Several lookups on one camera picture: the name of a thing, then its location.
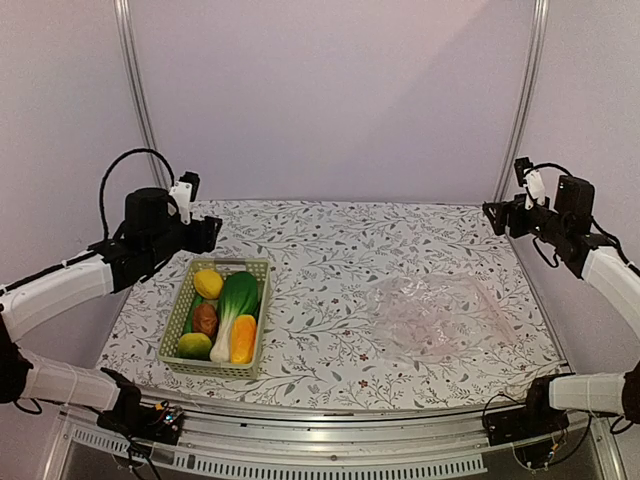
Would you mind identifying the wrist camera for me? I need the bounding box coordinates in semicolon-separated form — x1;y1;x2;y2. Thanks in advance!
168;171;200;225
514;157;546;210

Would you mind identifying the green yellow mango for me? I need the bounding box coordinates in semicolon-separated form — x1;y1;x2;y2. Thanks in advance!
177;332;212;361

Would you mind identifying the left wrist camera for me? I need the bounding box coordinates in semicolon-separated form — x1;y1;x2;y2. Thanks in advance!
168;171;200;225

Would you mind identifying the aluminium frame post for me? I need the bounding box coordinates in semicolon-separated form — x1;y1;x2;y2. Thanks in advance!
112;0;171;191
493;0;550;201

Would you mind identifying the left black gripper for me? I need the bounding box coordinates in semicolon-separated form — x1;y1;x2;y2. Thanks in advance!
145;215;223;267

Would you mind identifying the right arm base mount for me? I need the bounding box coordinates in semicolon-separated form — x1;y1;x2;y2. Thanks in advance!
481;395;569;470

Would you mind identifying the orange yellow mango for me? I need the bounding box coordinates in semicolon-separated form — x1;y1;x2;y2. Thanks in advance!
230;314;257;364

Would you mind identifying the green bok choy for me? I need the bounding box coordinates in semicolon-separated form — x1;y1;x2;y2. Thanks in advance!
209;271;259;363

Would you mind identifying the front aluminium rail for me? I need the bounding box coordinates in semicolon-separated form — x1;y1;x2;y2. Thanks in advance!
40;388;632;479

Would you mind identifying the yellow lemon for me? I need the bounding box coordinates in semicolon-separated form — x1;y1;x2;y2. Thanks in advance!
193;269;224;300

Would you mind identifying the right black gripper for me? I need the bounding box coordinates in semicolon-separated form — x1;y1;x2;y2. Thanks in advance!
484;193;570;246

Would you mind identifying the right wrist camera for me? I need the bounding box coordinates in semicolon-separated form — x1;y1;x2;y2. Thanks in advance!
514;157;546;210

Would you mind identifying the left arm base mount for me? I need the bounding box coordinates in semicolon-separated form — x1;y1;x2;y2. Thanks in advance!
97;396;184;445

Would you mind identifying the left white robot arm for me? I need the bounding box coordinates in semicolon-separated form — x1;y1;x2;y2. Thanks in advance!
1;182;222;434

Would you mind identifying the right aluminium frame post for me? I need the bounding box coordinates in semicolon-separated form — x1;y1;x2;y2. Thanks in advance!
493;0;550;201

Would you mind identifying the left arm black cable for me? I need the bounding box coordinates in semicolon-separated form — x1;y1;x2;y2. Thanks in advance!
98;147;177;239

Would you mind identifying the left aluminium frame post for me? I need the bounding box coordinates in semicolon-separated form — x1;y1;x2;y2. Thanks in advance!
112;0;171;191

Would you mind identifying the clear zip top bag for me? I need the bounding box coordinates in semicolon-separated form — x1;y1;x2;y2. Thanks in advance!
366;274;516;363

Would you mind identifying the green cucumber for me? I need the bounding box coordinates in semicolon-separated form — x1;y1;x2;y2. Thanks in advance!
182;294;203;334

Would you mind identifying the brown potato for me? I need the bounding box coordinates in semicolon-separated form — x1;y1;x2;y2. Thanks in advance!
193;303;218;338

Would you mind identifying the floral tablecloth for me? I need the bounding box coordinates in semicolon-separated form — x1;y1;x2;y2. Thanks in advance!
99;201;565;410

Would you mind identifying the green plastic basket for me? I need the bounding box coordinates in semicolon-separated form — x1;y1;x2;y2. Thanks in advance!
157;258;270;380

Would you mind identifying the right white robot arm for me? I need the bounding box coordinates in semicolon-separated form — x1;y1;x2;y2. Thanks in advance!
482;168;639;436

